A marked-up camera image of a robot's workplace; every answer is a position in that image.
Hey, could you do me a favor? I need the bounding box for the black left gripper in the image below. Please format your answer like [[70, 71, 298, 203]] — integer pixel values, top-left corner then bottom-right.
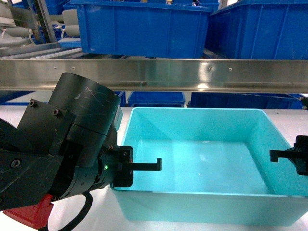
[[98, 146, 162, 188]]

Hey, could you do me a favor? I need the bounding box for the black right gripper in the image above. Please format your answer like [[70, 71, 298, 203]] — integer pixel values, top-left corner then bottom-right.
[[269, 135, 308, 175]]

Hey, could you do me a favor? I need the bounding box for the teal plastic bin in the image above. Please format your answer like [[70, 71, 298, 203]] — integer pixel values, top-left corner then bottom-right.
[[113, 107, 308, 226]]

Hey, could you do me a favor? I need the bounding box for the large blue bin upper right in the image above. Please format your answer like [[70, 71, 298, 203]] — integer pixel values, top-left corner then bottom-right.
[[205, 0, 308, 60]]

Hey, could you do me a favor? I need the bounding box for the large blue bin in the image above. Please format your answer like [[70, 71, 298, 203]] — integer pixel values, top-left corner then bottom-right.
[[72, 0, 211, 59], [205, 0, 308, 60]]

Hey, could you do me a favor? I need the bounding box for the large blue bin upper centre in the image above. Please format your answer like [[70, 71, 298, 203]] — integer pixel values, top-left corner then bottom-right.
[[72, 0, 211, 59]]

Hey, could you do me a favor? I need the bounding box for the blue bin below rail right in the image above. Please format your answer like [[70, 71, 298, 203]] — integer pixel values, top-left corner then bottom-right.
[[188, 92, 303, 109]]

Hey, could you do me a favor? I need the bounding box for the blue bin below rail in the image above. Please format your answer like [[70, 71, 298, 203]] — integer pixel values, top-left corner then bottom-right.
[[188, 92, 303, 109], [128, 91, 186, 107]]

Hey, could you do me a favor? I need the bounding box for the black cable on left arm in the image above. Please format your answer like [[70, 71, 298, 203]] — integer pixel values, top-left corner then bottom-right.
[[40, 192, 94, 231]]

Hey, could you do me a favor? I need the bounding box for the blue bin below rail centre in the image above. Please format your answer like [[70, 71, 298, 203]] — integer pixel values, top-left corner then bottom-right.
[[128, 91, 186, 107]]

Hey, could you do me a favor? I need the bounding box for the stainless steel shelf rail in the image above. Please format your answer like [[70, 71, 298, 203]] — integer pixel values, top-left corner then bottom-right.
[[0, 59, 308, 94]]

